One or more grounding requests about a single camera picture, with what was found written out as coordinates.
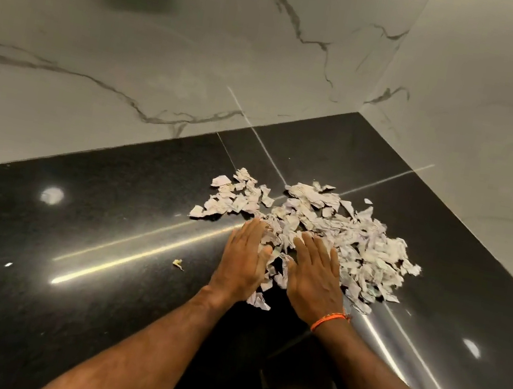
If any orange thread bracelet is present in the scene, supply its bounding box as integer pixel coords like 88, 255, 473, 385
309, 307, 353, 338

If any person's right hand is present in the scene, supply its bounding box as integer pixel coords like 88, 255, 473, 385
276, 230, 357, 332

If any person's left forearm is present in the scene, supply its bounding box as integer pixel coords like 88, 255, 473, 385
35, 261, 242, 389

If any pile of torn paper pieces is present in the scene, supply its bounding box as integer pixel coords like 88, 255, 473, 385
174, 160, 434, 335

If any person's left hand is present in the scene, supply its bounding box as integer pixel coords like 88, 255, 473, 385
205, 212, 279, 308

